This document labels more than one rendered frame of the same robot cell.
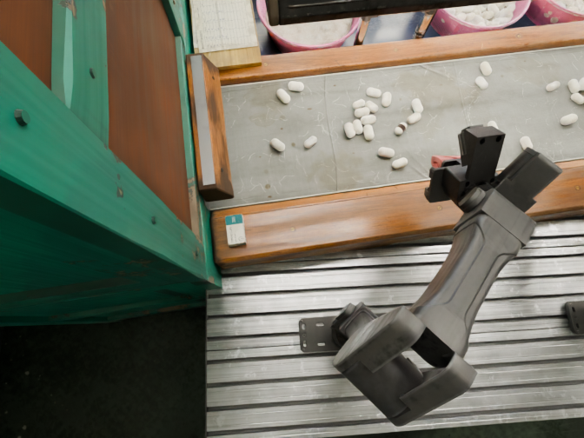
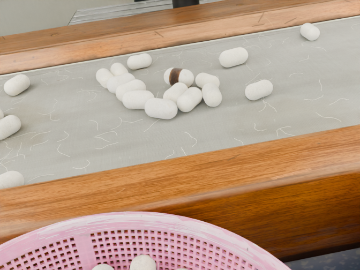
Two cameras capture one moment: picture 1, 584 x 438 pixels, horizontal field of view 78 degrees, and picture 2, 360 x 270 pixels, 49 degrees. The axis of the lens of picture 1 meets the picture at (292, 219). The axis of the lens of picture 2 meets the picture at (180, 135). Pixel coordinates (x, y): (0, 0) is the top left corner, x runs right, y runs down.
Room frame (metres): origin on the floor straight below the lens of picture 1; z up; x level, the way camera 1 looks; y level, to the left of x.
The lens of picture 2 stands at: (1.00, -0.59, 0.96)
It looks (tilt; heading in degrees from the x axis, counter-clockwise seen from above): 34 degrees down; 192
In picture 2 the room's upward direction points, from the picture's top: 8 degrees counter-clockwise
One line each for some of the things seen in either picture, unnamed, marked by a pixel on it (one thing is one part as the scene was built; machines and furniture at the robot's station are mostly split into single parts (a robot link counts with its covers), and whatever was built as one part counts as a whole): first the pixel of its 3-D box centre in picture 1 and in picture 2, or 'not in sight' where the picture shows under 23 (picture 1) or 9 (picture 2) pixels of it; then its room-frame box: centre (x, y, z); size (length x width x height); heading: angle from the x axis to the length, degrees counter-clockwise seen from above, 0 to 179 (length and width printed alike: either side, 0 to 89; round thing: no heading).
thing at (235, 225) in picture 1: (235, 230); not in sight; (0.16, 0.11, 0.78); 0.06 x 0.04 x 0.02; 16
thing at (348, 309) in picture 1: (357, 329); not in sight; (0.00, -0.15, 0.77); 0.09 x 0.06 x 0.06; 54
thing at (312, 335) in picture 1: (348, 333); not in sight; (-0.01, -0.15, 0.71); 0.20 x 0.07 x 0.08; 100
